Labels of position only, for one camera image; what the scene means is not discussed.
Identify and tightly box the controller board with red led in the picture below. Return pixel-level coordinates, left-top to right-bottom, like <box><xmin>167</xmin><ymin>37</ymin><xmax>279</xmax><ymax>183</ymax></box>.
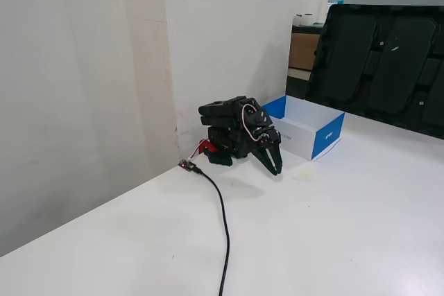
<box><xmin>177</xmin><ymin>158</ymin><xmax>199</xmax><ymax>174</ymax></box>

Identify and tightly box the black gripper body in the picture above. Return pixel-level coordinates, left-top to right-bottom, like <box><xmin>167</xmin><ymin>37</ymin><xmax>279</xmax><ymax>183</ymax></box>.
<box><xmin>254</xmin><ymin>125</ymin><xmax>282</xmax><ymax>154</ymax></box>

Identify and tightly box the black plastic tray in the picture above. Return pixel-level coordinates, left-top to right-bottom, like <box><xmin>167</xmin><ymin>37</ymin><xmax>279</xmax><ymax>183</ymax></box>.
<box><xmin>304</xmin><ymin>3</ymin><xmax>444</xmax><ymax>140</ymax></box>

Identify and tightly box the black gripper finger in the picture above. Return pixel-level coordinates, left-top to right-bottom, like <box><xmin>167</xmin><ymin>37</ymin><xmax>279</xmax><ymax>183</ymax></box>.
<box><xmin>254</xmin><ymin>149</ymin><xmax>279</xmax><ymax>175</ymax></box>
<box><xmin>268</xmin><ymin>144</ymin><xmax>284</xmax><ymax>175</ymax></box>

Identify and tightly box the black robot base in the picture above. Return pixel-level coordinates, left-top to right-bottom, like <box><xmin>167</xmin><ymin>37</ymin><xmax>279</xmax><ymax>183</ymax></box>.
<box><xmin>207</xmin><ymin>127</ymin><xmax>251</xmax><ymax>168</ymax></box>

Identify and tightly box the white servo wire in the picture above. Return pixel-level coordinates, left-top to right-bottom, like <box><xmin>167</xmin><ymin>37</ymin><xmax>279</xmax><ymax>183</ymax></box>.
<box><xmin>241</xmin><ymin>103</ymin><xmax>262</xmax><ymax>143</ymax></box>

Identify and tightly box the red table clamp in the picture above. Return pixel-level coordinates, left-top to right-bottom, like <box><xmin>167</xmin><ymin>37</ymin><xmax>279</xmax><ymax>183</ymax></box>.
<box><xmin>196</xmin><ymin>139</ymin><xmax>219</xmax><ymax>155</ymax></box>

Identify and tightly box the black usb cable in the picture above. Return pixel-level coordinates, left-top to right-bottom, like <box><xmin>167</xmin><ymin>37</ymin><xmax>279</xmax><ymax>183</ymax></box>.
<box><xmin>191</xmin><ymin>165</ymin><xmax>232</xmax><ymax>296</ymax></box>

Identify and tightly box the brown cardboard box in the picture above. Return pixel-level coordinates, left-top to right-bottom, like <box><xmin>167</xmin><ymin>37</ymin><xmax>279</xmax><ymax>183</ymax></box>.
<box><xmin>288</xmin><ymin>32</ymin><xmax>322</xmax><ymax>71</ymax></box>

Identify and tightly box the blue white cardboard box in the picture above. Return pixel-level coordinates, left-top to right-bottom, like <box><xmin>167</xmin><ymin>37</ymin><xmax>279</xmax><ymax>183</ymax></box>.
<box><xmin>261</xmin><ymin>94</ymin><xmax>346</xmax><ymax>162</ymax></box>

